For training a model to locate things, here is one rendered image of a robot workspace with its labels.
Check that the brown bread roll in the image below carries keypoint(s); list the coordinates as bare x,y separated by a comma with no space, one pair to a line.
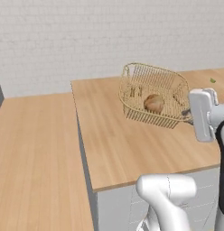
154,103

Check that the grey counter cabinet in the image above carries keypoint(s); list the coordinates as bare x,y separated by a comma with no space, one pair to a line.
123,207

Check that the small green leaf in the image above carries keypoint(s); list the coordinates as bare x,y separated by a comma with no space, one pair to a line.
212,80

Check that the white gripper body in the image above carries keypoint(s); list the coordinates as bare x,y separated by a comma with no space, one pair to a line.
201,114

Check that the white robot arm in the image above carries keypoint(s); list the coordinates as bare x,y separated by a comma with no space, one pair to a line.
168,192

